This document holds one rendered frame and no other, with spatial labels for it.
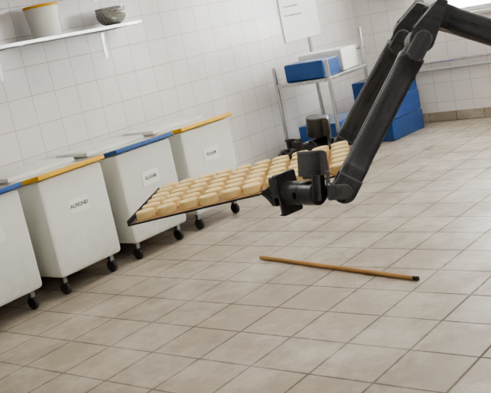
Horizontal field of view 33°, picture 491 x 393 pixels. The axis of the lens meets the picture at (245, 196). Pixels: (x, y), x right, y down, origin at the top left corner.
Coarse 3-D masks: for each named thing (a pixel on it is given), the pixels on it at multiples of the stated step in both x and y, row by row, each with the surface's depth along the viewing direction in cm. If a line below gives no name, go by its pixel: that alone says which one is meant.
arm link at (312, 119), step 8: (312, 120) 249; (320, 120) 249; (328, 120) 250; (312, 128) 250; (320, 128) 250; (328, 128) 250; (312, 136) 251; (320, 136) 250; (328, 136) 250; (328, 144) 250
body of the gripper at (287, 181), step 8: (272, 176) 199; (280, 176) 199; (288, 176) 201; (280, 184) 199; (288, 184) 198; (296, 184) 196; (280, 192) 199; (288, 192) 197; (280, 200) 199; (288, 200) 198; (296, 200) 195; (288, 208) 201; (296, 208) 202
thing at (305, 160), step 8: (296, 152) 194; (304, 152) 191; (312, 152) 191; (320, 152) 192; (304, 160) 191; (312, 160) 191; (320, 160) 192; (304, 168) 192; (312, 168) 191; (320, 168) 192; (328, 168) 192; (304, 176) 192; (328, 176) 192; (328, 184) 191; (344, 184) 190; (328, 192) 190; (336, 192) 190; (344, 192) 190; (352, 192) 190
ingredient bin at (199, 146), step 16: (144, 128) 635; (160, 128) 613; (176, 128) 618; (192, 128) 594; (208, 128) 610; (224, 128) 623; (176, 144) 595; (192, 144) 598; (208, 144) 610; (224, 144) 623; (176, 160) 600; (192, 160) 598; (208, 160) 609; (224, 160) 623; (192, 176) 598; (208, 208) 610
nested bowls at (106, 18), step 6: (114, 6) 596; (120, 6) 599; (96, 12) 602; (102, 12) 597; (108, 12) 596; (114, 12) 596; (120, 12) 599; (102, 18) 598; (108, 18) 597; (114, 18) 598; (120, 18) 601; (102, 24) 605; (108, 24) 603
